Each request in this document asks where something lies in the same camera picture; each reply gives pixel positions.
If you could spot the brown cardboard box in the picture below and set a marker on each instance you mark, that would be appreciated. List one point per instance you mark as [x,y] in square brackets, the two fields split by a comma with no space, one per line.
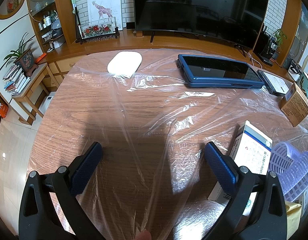
[294,105]

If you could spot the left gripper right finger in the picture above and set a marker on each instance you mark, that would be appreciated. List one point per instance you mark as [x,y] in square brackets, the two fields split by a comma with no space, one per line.
[268,217]

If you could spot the blue cased tablet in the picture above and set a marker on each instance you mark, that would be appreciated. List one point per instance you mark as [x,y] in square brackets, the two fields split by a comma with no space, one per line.
[215,72]

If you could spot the large black television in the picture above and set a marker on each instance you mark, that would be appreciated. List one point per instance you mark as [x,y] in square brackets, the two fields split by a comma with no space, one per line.
[236,21]

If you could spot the purple blister pack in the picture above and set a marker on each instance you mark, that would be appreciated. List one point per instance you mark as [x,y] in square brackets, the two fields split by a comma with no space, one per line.
[291,166]

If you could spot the potted plant dark pot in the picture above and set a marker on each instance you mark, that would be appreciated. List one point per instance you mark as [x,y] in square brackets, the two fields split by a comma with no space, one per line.
[23,57]

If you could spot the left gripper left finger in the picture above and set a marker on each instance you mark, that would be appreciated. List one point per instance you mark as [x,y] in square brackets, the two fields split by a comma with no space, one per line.
[37,216]

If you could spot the white blue medicine box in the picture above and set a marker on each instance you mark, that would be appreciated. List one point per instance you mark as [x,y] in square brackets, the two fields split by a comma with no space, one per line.
[252,149]

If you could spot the yellow paper bag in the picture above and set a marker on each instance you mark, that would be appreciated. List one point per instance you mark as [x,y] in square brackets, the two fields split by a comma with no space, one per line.
[293,211]

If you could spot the small wooden side table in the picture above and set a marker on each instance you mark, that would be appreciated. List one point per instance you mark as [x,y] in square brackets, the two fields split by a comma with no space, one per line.
[27,103]

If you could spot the small green potted plant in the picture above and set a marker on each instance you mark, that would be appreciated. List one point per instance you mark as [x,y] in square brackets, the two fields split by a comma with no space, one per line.
[279,36]

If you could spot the giraffe picture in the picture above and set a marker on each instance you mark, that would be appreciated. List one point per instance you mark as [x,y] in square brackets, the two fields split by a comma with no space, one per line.
[105,10]

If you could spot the black smartphone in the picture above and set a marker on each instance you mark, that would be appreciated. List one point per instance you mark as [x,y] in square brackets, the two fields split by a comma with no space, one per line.
[274,84]

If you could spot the stack of books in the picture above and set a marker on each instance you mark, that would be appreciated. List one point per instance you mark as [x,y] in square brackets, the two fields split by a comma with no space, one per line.
[15,80]

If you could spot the framed flower embroidery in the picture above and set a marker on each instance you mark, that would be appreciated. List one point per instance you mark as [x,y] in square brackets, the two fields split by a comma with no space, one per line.
[104,27]

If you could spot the round framed wall picture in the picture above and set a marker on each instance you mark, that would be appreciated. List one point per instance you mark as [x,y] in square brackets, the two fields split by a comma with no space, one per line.
[9,8]

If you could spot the white computer mouse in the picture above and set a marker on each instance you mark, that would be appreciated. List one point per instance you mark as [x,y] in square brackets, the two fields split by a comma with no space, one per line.
[125,64]

